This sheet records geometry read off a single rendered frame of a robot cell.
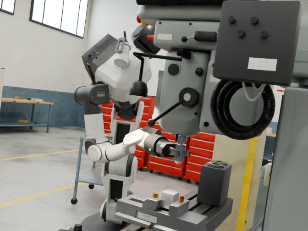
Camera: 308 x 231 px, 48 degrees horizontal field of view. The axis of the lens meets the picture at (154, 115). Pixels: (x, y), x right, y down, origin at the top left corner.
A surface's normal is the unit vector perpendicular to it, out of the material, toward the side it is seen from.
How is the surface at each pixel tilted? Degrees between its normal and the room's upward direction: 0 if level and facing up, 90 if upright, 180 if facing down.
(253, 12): 90
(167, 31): 90
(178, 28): 90
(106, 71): 58
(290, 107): 90
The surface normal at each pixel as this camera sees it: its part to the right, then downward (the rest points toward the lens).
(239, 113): -0.44, -0.01
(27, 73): 0.89, 0.15
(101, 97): 0.72, -0.01
